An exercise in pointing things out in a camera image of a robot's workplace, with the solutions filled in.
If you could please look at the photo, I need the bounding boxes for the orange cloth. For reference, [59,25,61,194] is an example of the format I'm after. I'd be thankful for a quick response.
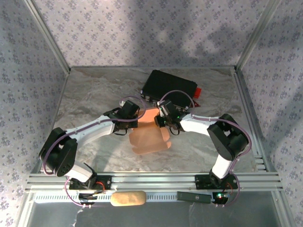
[128,108,172,156]

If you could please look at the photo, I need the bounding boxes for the black carrying case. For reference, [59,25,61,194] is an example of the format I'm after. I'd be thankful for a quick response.
[140,70,198,112]

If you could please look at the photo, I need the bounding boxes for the tan foam pad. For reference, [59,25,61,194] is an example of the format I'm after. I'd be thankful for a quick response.
[110,190,147,207]

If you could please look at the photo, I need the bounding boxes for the dark green flat device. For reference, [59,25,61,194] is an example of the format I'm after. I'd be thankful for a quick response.
[177,191,211,204]

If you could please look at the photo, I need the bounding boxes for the black controller board with lights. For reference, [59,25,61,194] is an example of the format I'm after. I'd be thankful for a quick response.
[211,192,230,205]

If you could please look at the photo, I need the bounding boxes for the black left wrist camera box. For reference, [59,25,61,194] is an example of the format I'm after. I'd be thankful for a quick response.
[120,100,141,118]

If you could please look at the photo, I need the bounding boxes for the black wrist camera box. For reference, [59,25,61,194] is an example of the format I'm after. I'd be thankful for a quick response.
[157,99,176,117]
[120,100,141,118]

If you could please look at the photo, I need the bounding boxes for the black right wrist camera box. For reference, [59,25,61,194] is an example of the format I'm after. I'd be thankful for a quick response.
[157,99,176,117]

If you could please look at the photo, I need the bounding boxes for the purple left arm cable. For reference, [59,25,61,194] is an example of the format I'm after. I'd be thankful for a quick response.
[41,95,148,209]

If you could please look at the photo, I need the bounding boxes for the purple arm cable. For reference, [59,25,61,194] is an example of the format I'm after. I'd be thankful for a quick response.
[41,95,148,209]
[160,90,252,209]

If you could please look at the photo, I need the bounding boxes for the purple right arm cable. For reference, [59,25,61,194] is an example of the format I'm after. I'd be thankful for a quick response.
[160,90,252,209]

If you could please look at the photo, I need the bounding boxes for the aluminium rear floor rail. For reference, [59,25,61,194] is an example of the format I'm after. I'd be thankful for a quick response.
[70,66,236,70]

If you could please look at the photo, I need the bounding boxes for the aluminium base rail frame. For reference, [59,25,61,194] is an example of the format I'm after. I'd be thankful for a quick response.
[25,172,284,192]

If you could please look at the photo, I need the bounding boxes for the aluminium side floor rail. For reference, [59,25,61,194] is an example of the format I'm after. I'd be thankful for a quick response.
[32,68,71,175]
[233,67,285,175]

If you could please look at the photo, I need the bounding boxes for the white slotted cable duct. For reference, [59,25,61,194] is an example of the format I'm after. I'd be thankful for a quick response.
[33,192,215,204]

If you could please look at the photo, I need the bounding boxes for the aluminium frame post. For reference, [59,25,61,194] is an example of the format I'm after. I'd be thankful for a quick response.
[23,0,71,73]
[235,0,283,71]

